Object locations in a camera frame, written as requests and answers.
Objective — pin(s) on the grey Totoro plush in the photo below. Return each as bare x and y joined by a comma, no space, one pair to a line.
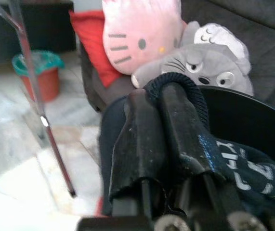
200,60

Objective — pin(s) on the orange bucket teal liner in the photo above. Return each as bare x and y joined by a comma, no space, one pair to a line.
48,84

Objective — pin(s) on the black plastic basin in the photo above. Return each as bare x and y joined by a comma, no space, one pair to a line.
248,120

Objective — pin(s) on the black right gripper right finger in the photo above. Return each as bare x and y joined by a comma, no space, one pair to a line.
187,134

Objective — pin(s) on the black shirt ribbed collar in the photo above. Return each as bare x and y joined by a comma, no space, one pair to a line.
260,168

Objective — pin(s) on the dark grey sofa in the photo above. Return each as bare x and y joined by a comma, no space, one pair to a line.
267,36

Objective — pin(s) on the black TV cabinet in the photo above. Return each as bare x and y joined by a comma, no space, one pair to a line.
43,31

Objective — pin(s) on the red cushion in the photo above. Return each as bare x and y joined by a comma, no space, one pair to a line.
91,48

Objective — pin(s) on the steel clothes rack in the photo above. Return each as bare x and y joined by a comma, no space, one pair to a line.
57,154

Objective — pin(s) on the pink Hello Kitty pillow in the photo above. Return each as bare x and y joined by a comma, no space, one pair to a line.
139,36

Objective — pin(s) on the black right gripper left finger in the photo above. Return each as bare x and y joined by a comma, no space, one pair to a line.
137,144

